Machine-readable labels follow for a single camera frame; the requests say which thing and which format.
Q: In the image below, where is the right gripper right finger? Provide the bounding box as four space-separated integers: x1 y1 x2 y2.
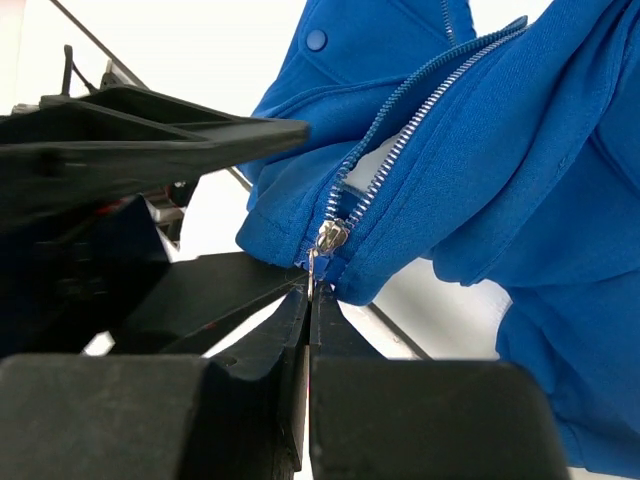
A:
309 287 387 479

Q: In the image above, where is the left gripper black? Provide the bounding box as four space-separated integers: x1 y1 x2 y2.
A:
1 86 310 357

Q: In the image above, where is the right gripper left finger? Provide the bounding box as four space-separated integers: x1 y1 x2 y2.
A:
178 287 309 479

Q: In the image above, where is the blue zip jacket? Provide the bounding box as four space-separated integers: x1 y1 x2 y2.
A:
236 1 639 478

